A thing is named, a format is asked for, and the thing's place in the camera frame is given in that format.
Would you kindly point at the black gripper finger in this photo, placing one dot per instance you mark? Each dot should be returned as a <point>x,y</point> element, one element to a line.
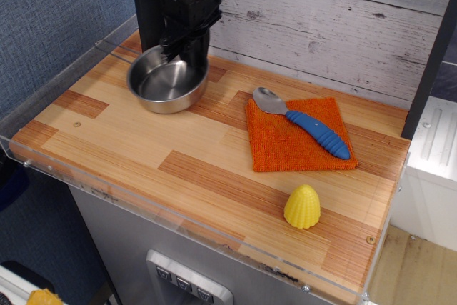
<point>195,48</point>

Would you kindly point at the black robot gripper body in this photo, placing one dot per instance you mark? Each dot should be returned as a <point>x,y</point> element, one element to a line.
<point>181,18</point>

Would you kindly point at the stainless steel pan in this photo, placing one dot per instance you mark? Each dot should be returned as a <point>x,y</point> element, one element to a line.
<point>163,87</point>

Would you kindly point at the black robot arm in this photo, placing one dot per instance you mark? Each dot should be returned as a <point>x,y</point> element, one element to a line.
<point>187,29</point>

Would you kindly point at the orange knitted cloth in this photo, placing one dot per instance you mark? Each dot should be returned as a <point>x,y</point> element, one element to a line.
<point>280,145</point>

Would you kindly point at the clear acrylic table guard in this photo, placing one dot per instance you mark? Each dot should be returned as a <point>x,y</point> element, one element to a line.
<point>192,172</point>

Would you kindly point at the yellow plastic corn piece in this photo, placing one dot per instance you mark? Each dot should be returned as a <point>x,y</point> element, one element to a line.
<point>303,208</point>

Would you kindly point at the grey toy fridge cabinet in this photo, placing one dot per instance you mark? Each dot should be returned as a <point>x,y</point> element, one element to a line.
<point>123,240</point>

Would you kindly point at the silver dispenser button panel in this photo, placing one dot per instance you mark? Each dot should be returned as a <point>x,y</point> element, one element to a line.
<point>178,284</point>

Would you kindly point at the dark left vertical post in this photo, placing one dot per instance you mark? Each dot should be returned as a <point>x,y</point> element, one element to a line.
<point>150,21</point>

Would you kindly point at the dark vertical post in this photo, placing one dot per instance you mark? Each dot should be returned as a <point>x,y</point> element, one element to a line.
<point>428,78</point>
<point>150,21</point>

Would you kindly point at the blue handled metal spoon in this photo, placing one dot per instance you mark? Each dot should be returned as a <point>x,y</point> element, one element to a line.
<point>270,103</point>

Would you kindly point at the dark right vertical post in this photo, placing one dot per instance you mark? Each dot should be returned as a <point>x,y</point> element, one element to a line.
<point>428,78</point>

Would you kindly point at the white aluminium rail block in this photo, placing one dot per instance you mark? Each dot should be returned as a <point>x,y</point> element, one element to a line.
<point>425,204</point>

